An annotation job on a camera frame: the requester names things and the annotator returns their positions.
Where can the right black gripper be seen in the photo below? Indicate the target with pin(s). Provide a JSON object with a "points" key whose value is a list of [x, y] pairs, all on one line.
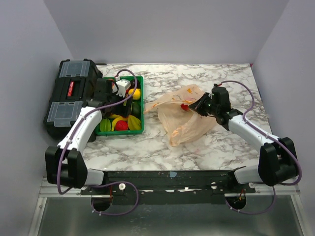
{"points": [[198, 106]]}

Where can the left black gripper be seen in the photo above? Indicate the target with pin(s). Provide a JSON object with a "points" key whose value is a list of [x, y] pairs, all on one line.
{"points": [[123, 110]]}

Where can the red fake apple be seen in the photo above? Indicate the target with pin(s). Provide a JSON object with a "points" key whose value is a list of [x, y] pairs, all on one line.
{"points": [[185, 107]]}

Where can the orange plastic bag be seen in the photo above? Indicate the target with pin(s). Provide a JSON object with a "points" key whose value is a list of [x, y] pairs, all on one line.
{"points": [[181, 126]]}

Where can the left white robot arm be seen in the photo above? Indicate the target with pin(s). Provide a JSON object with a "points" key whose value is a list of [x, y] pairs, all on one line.
{"points": [[65, 166]]}

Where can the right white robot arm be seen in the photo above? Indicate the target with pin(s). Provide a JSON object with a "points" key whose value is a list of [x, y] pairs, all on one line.
{"points": [[277, 156]]}

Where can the dark green fake avocado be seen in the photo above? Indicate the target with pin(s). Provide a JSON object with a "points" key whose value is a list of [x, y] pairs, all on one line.
{"points": [[136, 109]]}

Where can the yellow fake banana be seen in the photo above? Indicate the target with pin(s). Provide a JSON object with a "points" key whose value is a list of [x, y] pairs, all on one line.
{"points": [[115, 119]]}

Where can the red fake strawberry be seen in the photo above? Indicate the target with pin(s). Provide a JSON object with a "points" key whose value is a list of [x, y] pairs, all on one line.
{"points": [[121, 125]]}

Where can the yellow fake pear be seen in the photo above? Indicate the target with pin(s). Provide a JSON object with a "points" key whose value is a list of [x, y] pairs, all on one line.
{"points": [[136, 93]]}

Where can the yellow fake starfruit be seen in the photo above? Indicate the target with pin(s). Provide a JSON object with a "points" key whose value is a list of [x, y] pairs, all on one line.
{"points": [[134, 123]]}

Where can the green fake starfruit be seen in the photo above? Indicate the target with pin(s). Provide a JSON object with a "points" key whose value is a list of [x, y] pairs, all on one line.
{"points": [[105, 125]]}

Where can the green plastic basket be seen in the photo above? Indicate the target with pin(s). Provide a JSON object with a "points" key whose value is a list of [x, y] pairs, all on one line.
{"points": [[140, 84]]}

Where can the black tool box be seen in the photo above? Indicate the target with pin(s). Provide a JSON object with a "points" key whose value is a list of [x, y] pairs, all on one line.
{"points": [[74, 84]]}

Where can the blue tape piece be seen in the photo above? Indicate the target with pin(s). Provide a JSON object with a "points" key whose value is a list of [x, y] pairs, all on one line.
{"points": [[172, 174]]}

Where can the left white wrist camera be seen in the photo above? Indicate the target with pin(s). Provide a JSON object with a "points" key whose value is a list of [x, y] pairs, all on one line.
{"points": [[123, 86]]}

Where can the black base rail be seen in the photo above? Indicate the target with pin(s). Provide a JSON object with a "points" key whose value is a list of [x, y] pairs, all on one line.
{"points": [[157, 188]]}

